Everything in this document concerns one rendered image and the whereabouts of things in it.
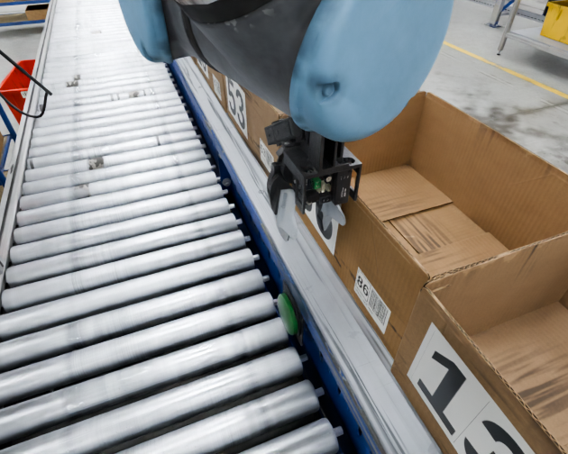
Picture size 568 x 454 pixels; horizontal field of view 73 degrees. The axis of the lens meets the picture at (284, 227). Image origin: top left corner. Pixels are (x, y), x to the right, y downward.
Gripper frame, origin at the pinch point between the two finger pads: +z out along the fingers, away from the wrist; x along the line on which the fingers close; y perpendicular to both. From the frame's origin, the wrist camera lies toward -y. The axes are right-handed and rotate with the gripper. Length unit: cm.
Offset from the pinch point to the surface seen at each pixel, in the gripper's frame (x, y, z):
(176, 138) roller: -9, -76, 23
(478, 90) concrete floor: 258, -205, 97
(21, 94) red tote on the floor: -92, -271, 72
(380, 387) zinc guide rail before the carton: 0.9, 21.7, 8.6
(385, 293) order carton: 4.9, 14.2, 1.2
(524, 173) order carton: 33.8, 5.6, -4.1
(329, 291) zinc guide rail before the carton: 1.8, 6.3, 8.6
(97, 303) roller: -34.5, -17.7, 23.3
